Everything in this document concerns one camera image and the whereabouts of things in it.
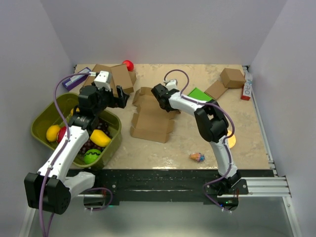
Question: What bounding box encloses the brown cardboard box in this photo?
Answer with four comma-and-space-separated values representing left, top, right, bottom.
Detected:
130, 87, 180, 143

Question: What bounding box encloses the orange round disc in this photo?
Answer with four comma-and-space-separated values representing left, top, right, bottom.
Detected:
226, 130, 237, 149

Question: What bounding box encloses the large flat brown box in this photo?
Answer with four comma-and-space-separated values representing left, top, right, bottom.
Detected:
83, 64, 136, 97

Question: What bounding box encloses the red white toothpaste box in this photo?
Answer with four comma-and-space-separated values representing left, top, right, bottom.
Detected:
240, 72, 253, 101

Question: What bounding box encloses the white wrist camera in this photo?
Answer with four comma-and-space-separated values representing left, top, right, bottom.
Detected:
93, 71, 112, 91
163, 79, 178, 90

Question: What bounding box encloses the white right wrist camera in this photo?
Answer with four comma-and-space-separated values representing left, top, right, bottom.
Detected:
163, 79, 178, 90

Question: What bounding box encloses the green striped ball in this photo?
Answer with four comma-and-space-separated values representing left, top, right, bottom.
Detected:
83, 149, 101, 164

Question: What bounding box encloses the yellow mango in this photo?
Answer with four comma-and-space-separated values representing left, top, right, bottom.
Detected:
90, 129, 111, 148

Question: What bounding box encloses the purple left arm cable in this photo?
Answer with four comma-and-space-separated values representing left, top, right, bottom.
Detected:
39, 72, 114, 237

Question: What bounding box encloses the purple grapes bunch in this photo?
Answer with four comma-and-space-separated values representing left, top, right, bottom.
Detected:
79, 120, 112, 155

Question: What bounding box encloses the purple toothpaste box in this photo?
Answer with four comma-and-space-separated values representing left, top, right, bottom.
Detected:
62, 67, 91, 91

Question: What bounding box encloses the small brown cube box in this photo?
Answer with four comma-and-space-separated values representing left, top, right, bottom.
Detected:
220, 68, 246, 89

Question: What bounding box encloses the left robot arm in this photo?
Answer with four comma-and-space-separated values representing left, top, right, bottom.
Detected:
24, 85, 129, 215

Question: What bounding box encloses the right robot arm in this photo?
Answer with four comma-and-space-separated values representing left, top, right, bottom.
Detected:
130, 84, 241, 195

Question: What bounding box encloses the red apple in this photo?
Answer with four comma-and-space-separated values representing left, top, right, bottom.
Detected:
122, 60, 134, 72

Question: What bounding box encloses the olive green plastic bin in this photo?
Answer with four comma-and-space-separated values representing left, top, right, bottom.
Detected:
31, 93, 122, 170

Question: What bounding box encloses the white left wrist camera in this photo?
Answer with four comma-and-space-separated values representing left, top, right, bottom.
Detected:
93, 71, 112, 91

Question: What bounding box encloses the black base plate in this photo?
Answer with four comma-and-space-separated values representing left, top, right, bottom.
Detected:
65, 168, 276, 206

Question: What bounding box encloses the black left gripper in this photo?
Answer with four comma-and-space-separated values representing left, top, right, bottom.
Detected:
92, 81, 129, 115

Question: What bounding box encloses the green paper box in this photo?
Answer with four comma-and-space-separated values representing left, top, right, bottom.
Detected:
188, 87, 213, 102

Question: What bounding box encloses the yellow lemon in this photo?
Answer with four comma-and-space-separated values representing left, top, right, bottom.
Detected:
46, 124, 61, 142

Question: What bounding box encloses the medium brown box on top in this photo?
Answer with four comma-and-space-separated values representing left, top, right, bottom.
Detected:
110, 64, 136, 95

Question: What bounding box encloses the small colourful toy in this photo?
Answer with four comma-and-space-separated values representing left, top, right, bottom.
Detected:
190, 153, 205, 162

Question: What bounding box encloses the flat small brown box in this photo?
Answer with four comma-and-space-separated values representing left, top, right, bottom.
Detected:
204, 80, 228, 100

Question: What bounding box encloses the small orange fruit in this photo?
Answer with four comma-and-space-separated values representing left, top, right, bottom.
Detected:
70, 107, 79, 116

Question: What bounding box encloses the red dragon fruit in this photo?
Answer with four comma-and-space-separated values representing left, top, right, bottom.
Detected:
56, 126, 67, 143

